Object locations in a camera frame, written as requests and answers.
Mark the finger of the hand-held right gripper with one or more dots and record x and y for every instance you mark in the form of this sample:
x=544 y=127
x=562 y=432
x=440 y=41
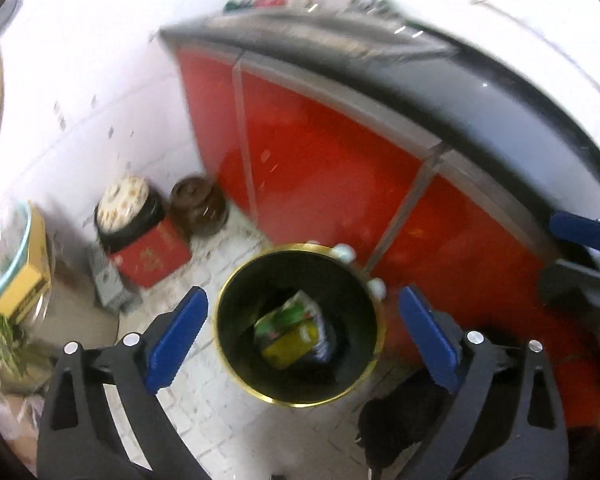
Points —
x=580 y=228
x=572 y=284

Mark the green yellow snack packet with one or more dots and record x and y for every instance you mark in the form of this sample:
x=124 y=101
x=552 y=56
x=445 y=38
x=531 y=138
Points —
x=292 y=332

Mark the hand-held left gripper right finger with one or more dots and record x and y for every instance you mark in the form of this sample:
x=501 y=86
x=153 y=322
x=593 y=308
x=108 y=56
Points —
x=430 y=342

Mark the black trash bin gold rim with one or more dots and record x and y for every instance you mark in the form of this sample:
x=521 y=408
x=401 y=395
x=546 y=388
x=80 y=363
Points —
x=260 y=280

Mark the black jar with floral lid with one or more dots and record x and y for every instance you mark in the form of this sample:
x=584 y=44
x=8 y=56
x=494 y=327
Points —
x=127 y=207

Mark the grey metal grater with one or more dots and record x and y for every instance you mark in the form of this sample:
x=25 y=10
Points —
x=111 y=282

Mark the brown glazed jar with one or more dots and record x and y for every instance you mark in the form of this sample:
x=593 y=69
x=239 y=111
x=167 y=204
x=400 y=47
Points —
x=197 y=207

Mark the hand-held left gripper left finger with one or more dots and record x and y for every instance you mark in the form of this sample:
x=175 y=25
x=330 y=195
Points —
x=172 y=345

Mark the yellow cardboard box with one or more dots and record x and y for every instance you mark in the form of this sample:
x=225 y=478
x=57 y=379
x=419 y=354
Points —
x=30 y=280

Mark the clear glass bowl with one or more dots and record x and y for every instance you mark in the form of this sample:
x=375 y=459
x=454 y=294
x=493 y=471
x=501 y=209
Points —
x=5 y=250

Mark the red kitchen cabinet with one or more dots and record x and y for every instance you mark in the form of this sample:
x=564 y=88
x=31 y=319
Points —
x=330 y=160

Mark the red gift box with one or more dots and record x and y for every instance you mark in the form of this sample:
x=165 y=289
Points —
x=152 y=257

